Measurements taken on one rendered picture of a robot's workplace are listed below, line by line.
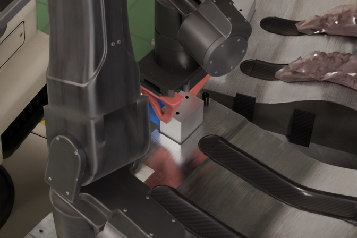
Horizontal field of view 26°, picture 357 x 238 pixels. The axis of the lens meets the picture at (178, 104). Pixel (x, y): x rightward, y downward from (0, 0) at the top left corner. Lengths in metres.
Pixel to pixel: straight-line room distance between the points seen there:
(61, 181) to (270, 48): 0.65
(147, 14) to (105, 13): 2.02
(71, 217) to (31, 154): 1.19
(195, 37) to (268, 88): 0.33
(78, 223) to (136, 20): 1.95
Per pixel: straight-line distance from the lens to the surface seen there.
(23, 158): 1.85
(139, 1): 2.66
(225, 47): 0.85
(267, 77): 1.19
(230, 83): 1.17
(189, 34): 0.86
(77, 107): 0.61
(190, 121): 1.03
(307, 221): 0.97
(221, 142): 1.05
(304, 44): 1.23
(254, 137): 1.06
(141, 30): 2.55
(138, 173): 1.05
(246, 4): 1.27
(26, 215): 1.75
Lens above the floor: 1.69
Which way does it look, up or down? 47 degrees down
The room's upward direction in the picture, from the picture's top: straight up
